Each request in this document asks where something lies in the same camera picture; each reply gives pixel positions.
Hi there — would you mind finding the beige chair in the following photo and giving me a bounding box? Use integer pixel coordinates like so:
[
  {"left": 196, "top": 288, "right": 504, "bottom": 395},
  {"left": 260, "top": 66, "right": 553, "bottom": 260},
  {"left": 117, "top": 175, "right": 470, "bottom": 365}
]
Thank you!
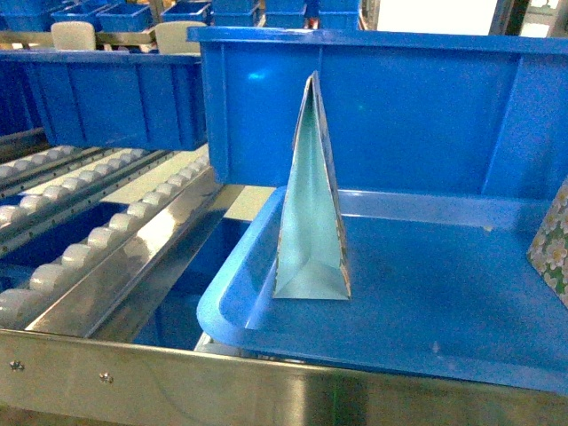
[
  {"left": 154, "top": 20, "right": 206, "bottom": 56},
  {"left": 51, "top": 21, "right": 97, "bottom": 51}
]

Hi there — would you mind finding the folded flower gift bag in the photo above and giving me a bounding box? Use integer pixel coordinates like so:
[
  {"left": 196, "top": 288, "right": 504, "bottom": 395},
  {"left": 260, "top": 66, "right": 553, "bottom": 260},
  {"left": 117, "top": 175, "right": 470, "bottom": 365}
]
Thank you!
[{"left": 272, "top": 72, "right": 351, "bottom": 301}]

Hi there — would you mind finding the large blue plastic bin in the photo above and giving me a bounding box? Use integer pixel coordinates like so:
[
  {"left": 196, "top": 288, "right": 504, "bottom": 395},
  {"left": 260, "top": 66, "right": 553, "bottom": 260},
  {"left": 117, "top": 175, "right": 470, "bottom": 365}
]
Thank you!
[{"left": 197, "top": 189, "right": 567, "bottom": 394}]

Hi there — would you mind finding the blue bin on left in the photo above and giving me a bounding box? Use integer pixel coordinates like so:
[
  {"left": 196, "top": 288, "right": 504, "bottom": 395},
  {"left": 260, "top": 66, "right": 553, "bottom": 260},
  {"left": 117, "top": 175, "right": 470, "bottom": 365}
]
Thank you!
[{"left": 1, "top": 51, "right": 206, "bottom": 151}]

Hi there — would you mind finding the blue bin behind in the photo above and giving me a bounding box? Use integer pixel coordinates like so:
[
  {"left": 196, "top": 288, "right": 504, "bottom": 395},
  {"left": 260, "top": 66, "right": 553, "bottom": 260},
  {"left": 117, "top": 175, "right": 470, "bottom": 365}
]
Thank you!
[{"left": 188, "top": 27, "right": 567, "bottom": 199}]

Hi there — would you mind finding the steel front rail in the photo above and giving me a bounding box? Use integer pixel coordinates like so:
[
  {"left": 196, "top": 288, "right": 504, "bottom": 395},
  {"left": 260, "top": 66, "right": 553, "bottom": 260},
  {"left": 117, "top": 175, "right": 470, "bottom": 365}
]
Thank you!
[{"left": 1, "top": 330, "right": 567, "bottom": 425}]

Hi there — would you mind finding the flower gift bag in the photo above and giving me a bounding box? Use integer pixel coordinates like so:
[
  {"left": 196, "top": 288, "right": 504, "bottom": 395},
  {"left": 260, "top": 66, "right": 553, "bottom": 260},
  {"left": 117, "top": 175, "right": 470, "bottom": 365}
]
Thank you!
[
  {"left": 526, "top": 179, "right": 568, "bottom": 307},
  {"left": 272, "top": 72, "right": 351, "bottom": 301}
]

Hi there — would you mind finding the white roller track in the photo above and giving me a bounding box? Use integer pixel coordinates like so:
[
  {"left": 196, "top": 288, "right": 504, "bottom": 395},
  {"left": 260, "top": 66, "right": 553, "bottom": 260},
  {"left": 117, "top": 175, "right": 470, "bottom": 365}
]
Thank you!
[{"left": 1, "top": 154, "right": 209, "bottom": 329}]

